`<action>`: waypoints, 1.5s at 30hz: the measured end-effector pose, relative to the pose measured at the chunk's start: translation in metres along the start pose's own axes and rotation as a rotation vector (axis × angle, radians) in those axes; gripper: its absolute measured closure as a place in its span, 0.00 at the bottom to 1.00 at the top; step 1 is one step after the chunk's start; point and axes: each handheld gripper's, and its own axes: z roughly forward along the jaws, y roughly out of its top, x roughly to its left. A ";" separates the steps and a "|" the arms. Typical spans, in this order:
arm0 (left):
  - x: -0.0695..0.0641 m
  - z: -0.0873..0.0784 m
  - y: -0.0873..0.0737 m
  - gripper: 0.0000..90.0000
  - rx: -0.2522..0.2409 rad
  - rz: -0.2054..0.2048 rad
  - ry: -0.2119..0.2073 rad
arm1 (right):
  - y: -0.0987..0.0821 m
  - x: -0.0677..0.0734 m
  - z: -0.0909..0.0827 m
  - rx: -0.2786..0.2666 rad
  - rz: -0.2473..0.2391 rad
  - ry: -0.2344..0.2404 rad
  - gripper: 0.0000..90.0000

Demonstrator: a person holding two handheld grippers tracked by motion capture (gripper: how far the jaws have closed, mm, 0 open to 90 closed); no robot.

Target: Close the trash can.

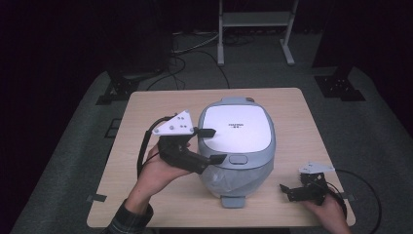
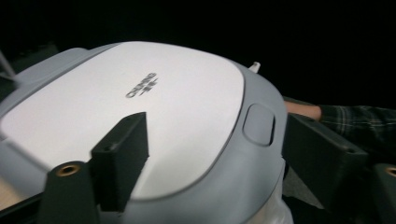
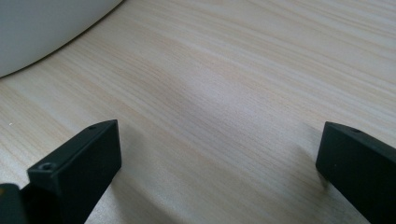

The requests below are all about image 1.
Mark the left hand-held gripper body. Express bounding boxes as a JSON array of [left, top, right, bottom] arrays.
[[151, 110, 212, 176]]

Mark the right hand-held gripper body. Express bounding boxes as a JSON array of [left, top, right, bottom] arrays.
[[298, 161, 335, 207]]

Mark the white grey rice cooker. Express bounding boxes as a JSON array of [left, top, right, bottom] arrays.
[[195, 97, 277, 210]]

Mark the person's right hand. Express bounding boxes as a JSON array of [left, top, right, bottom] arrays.
[[301, 193, 353, 234]]

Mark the person's left hand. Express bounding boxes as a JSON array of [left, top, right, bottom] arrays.
[[131, 141, 193, 205]]

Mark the clear plastic bin liner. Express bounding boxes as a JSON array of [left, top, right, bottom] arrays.
[[198, 162, 275, 198]]

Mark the black stand base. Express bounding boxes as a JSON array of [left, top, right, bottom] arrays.
[[314, 66, 366, 102], [95, 64, 142, 106]]

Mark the black tape strip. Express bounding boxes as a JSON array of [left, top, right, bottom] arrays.
[[86, 193, 108, 203]]

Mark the white metal stand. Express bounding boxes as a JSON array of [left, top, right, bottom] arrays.
[[216, 0, 300, 67]]

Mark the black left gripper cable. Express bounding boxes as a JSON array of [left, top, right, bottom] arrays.
[[135, 115, 178, 179]]

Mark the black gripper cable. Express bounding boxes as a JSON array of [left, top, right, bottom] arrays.
[[135, 115, 178, 179], [325, 169, 383, 234]]

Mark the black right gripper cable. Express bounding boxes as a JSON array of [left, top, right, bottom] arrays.
[[325, 169, 383, 234]]

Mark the long black floor cable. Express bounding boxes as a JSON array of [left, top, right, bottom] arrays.
[[145, 48, 232, 92]]

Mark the black floor outlet frame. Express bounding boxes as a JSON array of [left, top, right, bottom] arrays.
[[104, 118, 122, 139]]

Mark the white floor cable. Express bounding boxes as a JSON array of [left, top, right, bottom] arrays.
[[171, 30, 222, 55]]

